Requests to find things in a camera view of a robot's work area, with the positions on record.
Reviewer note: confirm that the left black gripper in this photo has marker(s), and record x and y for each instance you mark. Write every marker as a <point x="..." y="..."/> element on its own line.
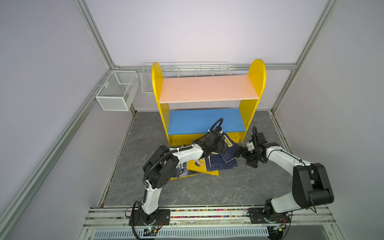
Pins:
<point x="221" y="145"/>

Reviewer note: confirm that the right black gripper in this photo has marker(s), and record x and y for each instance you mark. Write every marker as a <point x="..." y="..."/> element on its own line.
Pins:
<point x="245" y="150"/>

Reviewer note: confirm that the navy book yellow label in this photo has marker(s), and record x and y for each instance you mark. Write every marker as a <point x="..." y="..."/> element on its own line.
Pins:
<point x="229" y="158"/>

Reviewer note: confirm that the yellow cartoon cover book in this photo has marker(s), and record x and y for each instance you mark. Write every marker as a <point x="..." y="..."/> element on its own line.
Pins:
<point x="199" y="166"/>

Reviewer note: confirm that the black book white characters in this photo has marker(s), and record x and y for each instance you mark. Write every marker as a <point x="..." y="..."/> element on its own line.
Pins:
<point x="181" y="171"/>

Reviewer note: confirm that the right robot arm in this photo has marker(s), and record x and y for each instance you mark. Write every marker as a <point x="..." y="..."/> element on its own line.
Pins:
<point x="311" y="186"/>

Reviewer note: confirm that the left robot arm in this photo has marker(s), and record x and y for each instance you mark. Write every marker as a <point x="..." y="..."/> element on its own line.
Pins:
<point x="159" y="169"/>

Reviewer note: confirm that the yellow wooden bookshelf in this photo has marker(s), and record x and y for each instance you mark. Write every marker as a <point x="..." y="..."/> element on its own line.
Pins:
<point x="184" y="126"/>

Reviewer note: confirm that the white mesh box basket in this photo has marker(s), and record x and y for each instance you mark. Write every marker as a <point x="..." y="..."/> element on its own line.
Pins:
<point x="118" y="91"/>

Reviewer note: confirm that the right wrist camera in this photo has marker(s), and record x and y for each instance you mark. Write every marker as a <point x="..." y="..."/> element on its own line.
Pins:
<point x="250" y="146"/>

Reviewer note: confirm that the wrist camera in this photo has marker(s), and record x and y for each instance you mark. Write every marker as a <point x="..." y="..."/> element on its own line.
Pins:
<point x="219" y="130"/>
<point x="250" y="146"/>

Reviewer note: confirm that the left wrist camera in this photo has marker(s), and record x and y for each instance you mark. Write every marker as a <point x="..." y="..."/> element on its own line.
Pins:
<point x="219" y="130"/>

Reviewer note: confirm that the white wire rack basket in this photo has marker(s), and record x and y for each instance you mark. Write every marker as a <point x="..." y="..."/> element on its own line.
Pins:
<point x="182" y="70"/>

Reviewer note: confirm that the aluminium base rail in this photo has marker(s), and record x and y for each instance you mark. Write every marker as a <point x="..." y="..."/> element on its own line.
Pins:
<point x="224" y="216"/>

